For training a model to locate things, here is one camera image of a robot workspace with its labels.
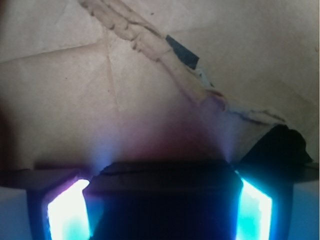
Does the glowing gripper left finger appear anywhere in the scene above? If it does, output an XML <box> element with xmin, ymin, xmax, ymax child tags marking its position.
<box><xmin>0</xmin><ymin>169</ymin><xmax>92</xmax><ymax>240</ymax></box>

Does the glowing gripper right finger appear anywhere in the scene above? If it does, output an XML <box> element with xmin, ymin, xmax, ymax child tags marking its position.
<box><xmin>236</xmin><ymin>163</ymin><xmax>320</xmax><ymax>240</ymax></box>

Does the brown paper bag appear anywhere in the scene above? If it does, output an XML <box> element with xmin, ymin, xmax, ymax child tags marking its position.
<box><xmin>0</xmin><ymin>0</ymin><xmax>320</xmax><ymax>171</ymax></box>

